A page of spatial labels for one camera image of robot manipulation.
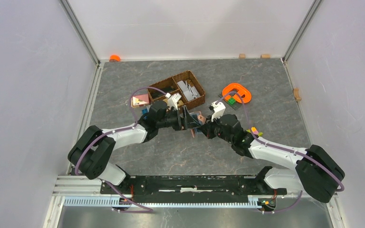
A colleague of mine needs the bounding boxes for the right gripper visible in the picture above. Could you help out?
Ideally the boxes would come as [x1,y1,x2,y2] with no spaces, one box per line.
[199,113,233,144]

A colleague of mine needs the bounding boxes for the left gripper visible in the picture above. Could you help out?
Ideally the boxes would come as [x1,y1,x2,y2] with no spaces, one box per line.
[157,105,201,131]

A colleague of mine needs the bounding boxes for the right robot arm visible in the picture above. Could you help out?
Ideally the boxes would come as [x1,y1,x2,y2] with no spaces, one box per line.
[200,114,345,203]

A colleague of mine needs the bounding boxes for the silver cards pile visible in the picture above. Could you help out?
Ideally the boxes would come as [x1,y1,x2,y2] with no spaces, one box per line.
[177,80,201,101]

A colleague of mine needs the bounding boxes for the brown wicker basket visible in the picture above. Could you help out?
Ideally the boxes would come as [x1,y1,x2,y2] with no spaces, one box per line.
[150,70,206,110]

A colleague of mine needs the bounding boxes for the green toy brick plate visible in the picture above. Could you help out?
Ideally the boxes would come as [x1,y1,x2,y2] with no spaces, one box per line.
[220,94,242,110]

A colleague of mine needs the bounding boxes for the yellow green toy bricks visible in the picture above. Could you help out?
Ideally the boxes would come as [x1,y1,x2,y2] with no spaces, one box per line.
[246,127,263,137]

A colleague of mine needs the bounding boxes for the curved wooden piece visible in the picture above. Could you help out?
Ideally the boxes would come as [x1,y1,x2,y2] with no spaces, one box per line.
[293,88,302,102]

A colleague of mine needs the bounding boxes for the orange cap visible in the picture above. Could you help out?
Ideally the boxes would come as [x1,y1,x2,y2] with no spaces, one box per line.
[109,55,121,62]

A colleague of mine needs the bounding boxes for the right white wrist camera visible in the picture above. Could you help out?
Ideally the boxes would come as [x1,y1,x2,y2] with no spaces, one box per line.
[210,101,226,122]

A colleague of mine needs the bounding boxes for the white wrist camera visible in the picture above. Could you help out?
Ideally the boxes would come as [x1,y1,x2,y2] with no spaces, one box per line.
[210,101,226,122]
[165,93,182,110]

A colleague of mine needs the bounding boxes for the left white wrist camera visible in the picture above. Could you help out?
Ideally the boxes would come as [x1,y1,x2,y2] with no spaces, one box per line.
[165,93,182,110]

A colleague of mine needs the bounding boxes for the orange plastic ring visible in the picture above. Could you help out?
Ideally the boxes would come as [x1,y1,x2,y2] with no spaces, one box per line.
[221,83,252,105]

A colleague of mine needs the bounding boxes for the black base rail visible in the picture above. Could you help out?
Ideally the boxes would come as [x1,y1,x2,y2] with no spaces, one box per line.
[117,175,287,203]

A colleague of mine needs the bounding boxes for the white comb cable duct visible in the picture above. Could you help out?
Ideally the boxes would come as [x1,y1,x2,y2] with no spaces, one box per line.
[64,196,261,209]

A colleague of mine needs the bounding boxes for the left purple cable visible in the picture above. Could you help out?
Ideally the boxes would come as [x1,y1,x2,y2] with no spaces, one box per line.
[74,87,172,214]

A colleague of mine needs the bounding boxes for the purple cable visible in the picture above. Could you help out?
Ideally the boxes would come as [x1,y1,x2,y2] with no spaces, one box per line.
[74,87,172,214]
[214,91,345,215]

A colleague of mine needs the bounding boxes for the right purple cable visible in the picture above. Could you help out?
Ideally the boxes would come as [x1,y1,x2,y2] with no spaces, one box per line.
[214,91,345,215]

